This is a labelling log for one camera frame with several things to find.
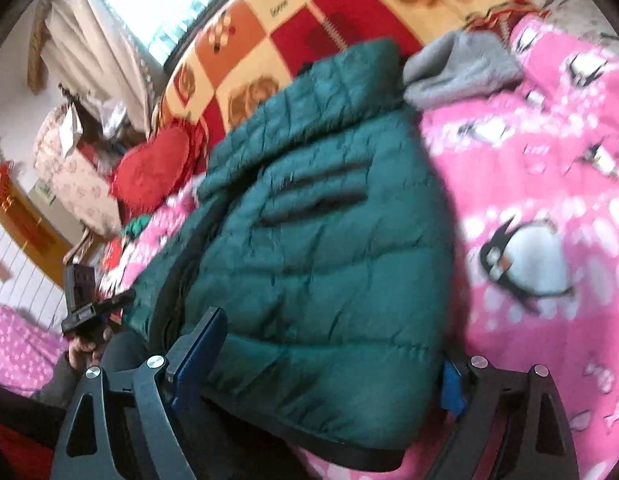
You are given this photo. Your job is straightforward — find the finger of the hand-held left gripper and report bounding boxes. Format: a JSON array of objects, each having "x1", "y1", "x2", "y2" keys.
[{"x1": 96, "y1": 286, "x2": 138, "y2": 317}]

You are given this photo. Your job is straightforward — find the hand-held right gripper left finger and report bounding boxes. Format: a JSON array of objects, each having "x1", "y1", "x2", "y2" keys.
[{"x1": 49, "y1": 306, "x2": 229, "y2": 480}]

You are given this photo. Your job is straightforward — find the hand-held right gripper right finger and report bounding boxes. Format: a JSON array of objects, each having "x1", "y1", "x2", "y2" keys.
[{"x1": 424, "y1": 352, "x2": 580, "y2": 480}]

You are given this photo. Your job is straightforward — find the green quilted jacket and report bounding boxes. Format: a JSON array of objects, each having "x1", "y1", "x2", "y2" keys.
[{"x1": 122, "y1": 37, "x2": 457, "y2": 473}]

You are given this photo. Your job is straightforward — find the person's left forearm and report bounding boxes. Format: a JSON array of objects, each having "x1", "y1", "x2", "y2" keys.
[{"x1": 29, "y1": 352, "x2": 87, "y2": 407}]

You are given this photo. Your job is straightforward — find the person's left hand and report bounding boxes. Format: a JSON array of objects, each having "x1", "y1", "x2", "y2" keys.
[{"x1": 68, "y1": 327, "x2": 114, "y2": 369}]

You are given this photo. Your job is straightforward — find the white radiator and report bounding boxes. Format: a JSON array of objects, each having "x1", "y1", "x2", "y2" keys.
[{"x1": 0, "y1": 220, "x2": 67, "y2": 336}]

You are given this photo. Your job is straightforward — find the wooden door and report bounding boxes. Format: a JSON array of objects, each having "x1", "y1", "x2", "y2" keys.
[{"x1": 0, "y1": 205, "x2": 72, "y2": 286}]

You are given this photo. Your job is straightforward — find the green knitted cloth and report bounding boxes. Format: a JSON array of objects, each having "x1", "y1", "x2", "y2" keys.
[{"x1": 122, "y1": 212, "x2": 155, "y2": 241}]

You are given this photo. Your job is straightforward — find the pink dotted bedding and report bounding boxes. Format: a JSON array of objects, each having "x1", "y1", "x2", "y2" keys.
[{"x1": 0, "y1": 305, "x2": 70, "y2": 397}]

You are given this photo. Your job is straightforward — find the floral covered bundle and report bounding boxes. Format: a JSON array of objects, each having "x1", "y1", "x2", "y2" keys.
[{"x1": 32, "y1": 102, "x2": 122, "y2": 238}]

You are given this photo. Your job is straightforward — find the red heart-shaped pillow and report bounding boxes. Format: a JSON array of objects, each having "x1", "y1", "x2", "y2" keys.
[{"x1": 109, "y1": 117, "x2": 207, "y2": 216}]

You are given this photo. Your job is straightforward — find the person's dark red clothing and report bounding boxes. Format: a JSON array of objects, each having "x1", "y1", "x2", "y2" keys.
[{"x1": 0, "y1": 382, "x2": 70, "y2": 480}]

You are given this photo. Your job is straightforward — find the pink penguin blanket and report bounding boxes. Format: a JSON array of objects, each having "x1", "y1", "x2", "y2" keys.
[{"x1": 102, "y1": 10, "x2": 619, "y2": 480}]

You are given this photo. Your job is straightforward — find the beige curtain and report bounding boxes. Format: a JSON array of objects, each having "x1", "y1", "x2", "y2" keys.
[{"x1": 26, "y1": 0, "x2": 162, "y2": 133}]

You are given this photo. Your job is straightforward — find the window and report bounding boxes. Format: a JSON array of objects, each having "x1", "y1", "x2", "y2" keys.
[{"x1": 96, "y1": 0, "x2": 270, "y2": 68}]

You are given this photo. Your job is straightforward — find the grey fleece cloth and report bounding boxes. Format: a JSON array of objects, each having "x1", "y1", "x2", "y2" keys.
[{"x1": 403, "y1": 30, "x2": 525, "y2": 110}]

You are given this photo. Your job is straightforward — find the red orange checked rose blanket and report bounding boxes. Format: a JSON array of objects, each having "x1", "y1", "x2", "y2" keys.
[{"x1": 159, "y1": 0, "x2": 550, "y2": 161}]

